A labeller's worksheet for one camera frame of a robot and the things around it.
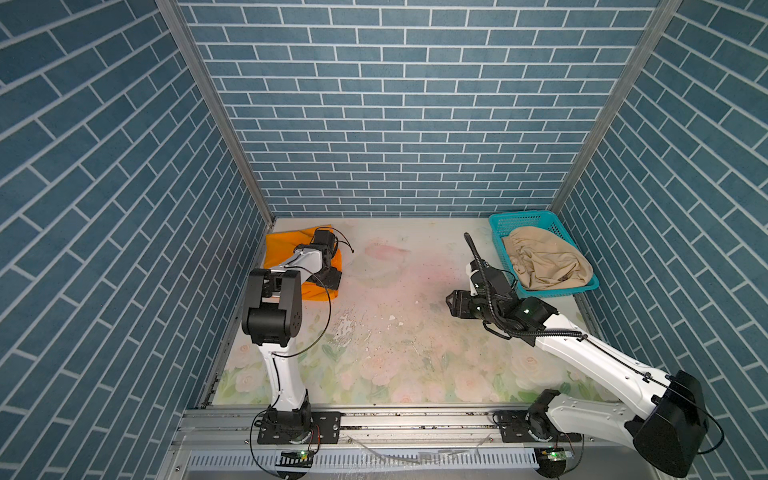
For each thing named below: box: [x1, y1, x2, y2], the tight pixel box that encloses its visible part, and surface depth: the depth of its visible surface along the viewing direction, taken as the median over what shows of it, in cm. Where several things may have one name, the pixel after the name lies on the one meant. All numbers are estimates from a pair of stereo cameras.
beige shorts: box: [502, 226, 593, 290], surface depth 101 cm
